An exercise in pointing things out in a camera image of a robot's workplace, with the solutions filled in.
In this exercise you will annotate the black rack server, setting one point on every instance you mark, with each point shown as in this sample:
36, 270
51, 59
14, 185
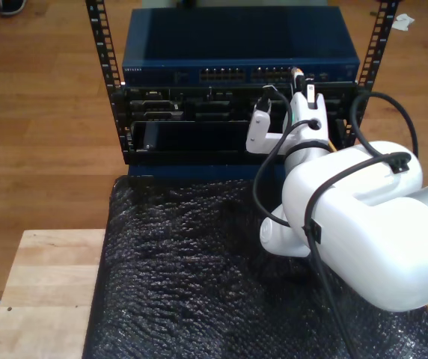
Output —
199, 106

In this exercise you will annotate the white crumpled paper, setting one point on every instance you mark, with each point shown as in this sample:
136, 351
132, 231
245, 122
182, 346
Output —
403, 23

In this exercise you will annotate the black bubble mat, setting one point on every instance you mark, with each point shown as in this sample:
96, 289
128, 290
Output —
161, 299

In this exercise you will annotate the dark shoe white sole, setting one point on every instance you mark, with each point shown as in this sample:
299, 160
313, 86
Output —
13, 5

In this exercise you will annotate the blue network switch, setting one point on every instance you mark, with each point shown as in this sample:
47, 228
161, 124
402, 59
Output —
199, 33

